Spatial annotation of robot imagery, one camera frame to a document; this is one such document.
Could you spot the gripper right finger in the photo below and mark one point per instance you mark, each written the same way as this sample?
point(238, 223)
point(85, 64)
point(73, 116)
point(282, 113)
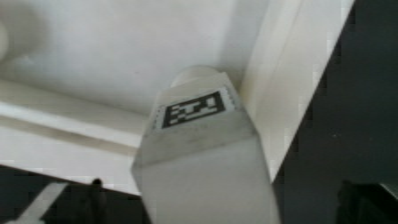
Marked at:
point(366, 203)

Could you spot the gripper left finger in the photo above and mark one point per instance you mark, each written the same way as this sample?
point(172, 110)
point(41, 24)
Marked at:
point(69, 203)

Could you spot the white U-shaped obstacle fence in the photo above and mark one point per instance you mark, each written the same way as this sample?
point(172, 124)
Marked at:
point(304, 41)

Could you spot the white table leg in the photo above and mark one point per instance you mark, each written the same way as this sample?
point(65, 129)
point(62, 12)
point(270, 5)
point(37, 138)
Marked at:
point(199, 166)

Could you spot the white square table top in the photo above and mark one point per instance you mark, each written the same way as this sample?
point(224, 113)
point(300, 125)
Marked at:
point(92, 53)

